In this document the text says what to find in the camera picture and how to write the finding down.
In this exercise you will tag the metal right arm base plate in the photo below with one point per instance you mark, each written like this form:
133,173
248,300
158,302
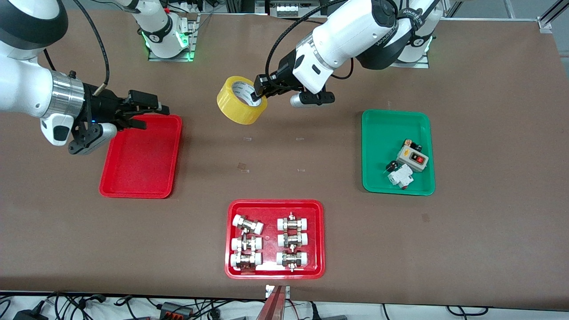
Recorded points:
192,44

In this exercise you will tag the black connector box orange levers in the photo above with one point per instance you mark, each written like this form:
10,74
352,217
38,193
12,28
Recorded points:
175,310

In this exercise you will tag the red plastic tray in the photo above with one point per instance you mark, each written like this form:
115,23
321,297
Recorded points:
271,209
142,164

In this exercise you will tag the small black round buzzer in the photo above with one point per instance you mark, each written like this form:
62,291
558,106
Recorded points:
391,166

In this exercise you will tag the aluminium frame profile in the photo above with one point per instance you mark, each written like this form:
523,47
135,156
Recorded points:
546,24

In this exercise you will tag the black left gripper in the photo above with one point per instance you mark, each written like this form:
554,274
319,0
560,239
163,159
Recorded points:
283,74

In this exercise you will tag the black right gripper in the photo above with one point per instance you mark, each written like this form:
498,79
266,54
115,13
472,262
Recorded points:
101,106

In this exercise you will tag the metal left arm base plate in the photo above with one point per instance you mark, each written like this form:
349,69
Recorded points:
413,65

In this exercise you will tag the green plastic tray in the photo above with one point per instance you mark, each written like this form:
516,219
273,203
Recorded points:
378,151

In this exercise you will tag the black push button orange label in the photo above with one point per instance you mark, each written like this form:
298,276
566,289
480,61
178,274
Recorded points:
411,144

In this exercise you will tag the red metal bracket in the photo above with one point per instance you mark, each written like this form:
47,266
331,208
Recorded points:
273,306

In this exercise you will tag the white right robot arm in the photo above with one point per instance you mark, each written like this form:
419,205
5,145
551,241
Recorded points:
22,84

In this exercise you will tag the grey on-off switch box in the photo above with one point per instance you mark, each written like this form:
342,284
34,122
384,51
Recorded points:
411,158

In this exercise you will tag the grey power strip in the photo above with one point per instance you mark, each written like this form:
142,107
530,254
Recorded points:
293,9

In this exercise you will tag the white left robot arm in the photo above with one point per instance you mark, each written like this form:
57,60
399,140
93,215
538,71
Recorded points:
346,35

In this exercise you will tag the white capped metal pipe fitting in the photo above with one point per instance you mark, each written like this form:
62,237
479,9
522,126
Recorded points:
292,240
292,259
246,260
247,224
246,243
292,223

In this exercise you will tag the black power adapter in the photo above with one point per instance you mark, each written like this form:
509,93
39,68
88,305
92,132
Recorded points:
31,314

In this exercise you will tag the yellow packing tape roll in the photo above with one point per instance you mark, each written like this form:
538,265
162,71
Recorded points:
235,111

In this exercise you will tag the white circuit breaker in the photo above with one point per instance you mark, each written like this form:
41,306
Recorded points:
400,178

